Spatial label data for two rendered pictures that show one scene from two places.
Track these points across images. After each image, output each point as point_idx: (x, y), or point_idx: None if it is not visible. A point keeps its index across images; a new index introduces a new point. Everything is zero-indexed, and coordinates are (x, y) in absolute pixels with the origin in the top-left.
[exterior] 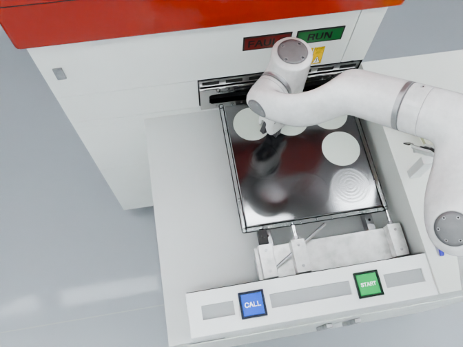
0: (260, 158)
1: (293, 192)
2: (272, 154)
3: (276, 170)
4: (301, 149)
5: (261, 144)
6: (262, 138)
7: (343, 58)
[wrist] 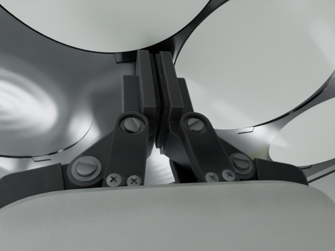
0: (8, 107)
1: None
2: (69, 121)
3: (42, 157)
4: (164, 155)
5: (57, 67)
6: (80, 53)
7: None
